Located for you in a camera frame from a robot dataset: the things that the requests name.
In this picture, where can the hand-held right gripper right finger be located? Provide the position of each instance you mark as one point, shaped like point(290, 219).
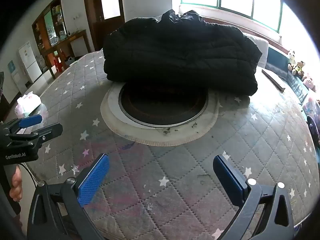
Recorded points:
point(228, 180)

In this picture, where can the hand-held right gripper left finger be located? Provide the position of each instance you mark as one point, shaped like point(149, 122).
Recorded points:
point(93, 180)

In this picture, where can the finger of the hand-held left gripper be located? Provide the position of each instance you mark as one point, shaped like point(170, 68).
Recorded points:
point(30, 121)
point(50, 131)

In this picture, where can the black puffer jacket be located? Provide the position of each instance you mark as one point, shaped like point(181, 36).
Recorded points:
point(175, 52)

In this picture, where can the person's left hand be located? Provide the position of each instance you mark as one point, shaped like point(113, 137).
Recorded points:
point(17, 186)

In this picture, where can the white plastic bag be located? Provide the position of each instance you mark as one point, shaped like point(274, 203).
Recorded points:
point(27, 102)

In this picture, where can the white water dispenser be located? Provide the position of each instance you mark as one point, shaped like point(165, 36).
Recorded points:
point(12, 68)

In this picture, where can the grey star quilted mattress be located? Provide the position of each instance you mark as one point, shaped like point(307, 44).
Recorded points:
point(175, 160)

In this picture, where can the round recessed table heater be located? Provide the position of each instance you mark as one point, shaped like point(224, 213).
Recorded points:
point(200, 130)

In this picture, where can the white refrigerator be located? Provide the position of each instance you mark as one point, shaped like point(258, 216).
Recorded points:
point(30, 62)

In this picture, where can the red plastic stool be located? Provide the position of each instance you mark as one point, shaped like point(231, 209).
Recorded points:
point(59, 66)

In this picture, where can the round dark metal-rimmed tray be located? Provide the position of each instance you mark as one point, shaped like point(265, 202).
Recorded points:
point(162, 105)

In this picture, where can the dark wooden stick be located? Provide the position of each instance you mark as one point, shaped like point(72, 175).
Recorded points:
point(273, 80)

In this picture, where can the colourful printed cloth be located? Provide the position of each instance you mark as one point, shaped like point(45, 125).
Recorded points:
point(311, 107)

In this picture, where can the dark wooden door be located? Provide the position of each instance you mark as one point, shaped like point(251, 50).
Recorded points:
point(110, 30)

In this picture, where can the pink plush toy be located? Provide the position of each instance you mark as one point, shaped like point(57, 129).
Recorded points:
point(309, 82)

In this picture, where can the teal sofa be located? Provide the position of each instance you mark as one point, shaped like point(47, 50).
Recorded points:
point(277, 60)

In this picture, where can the stuffed toy animals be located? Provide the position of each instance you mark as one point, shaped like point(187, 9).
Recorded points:
point(298, 68)

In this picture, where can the beige back cushion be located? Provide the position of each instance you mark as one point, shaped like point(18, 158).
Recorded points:
point(261, 50)

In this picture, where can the white plush dog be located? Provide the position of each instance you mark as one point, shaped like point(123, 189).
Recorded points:
point(291, 57)

